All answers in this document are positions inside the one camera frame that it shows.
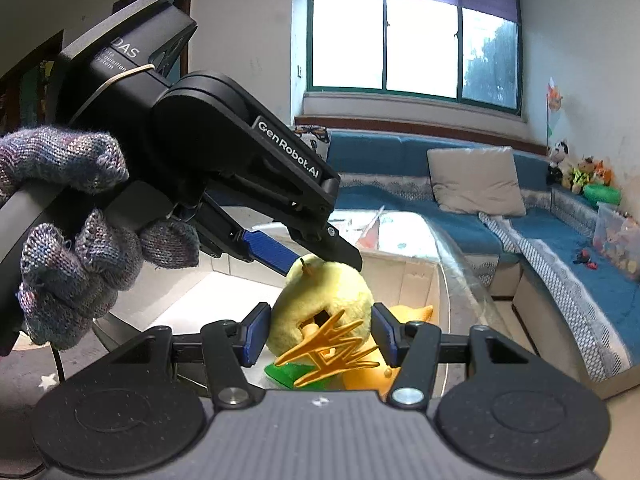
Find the green clay packet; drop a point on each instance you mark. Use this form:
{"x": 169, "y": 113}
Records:
{"x": 287, "y": 374}

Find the clear plastic toy bin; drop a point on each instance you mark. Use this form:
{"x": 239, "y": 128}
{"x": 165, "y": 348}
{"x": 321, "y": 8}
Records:
{"x": 620, "y": 239}

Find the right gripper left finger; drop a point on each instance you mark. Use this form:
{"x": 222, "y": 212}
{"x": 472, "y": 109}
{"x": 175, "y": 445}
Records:
{"x": 127, "y": 412}

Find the grey knitted gloved left hand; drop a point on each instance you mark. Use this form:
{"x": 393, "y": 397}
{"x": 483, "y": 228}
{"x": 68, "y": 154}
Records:
{"x": 66, "y": 285}

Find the plastic bags on table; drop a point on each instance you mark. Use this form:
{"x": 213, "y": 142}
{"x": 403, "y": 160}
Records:
{"x": 400, "y": 233}

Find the blue sofa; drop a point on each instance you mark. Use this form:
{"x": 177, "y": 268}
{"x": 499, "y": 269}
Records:
{"x": 573, "y": 285}

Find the yellow rubber duck toy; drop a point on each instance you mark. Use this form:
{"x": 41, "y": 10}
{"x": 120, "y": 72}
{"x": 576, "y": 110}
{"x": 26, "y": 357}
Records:
{"x": 388, "y": 343}

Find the grey cushion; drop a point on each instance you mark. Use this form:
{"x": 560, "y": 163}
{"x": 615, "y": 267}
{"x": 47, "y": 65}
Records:
{"x": 474, "y": 180}

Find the orange plush fox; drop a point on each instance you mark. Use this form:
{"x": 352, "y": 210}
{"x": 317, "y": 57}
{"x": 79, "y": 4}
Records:
{"x": 602, "y": 174}

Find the yellow plush chick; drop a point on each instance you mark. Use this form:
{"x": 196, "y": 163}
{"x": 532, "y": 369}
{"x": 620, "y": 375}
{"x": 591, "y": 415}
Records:
{"x": 322, "y": 318}

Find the black white plush cow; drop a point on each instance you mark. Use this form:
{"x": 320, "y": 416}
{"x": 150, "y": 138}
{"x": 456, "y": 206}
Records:
{"x": 557, "y": 155}

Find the green framed window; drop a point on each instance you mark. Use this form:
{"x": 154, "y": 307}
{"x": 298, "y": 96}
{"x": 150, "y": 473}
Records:
{"x": 462, "y": 51}

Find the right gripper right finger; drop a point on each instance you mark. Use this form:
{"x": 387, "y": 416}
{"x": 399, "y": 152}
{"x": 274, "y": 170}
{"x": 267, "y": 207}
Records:
{"x": 491, "y": 409}

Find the small flag on wall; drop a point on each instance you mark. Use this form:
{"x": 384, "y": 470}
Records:
{"x": 554, "y": 100}

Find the open cardboard shoe box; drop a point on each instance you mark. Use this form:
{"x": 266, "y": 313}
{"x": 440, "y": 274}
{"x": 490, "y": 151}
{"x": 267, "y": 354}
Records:
{"x": 401, "y": 268}

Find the brown plush toy green vest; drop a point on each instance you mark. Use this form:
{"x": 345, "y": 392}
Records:
{"x": 577, "y": 177}

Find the butterfly print pillow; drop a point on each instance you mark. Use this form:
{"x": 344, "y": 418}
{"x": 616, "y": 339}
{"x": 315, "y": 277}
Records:
{"x": 318, "y": 138}

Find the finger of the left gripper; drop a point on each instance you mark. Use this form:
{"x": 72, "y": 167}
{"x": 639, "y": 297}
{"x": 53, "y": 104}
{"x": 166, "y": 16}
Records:
{"x": 269, "y": 252}
{"x": 323, "y": 240}

